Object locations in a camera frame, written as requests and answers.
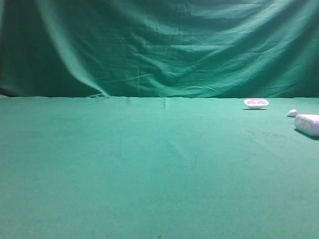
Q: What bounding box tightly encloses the white earphone case lid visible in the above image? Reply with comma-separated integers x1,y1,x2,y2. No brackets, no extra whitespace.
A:
244,98,269,110

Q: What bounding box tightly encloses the green backdrop curtain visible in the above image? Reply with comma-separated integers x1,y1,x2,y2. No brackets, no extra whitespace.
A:
0,0,319,98

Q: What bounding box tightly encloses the green table cloth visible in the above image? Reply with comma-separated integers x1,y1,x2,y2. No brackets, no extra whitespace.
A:
0,97,319,239

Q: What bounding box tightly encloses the white earbud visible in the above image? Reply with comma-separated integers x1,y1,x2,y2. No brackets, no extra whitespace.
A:
287,109,299,118

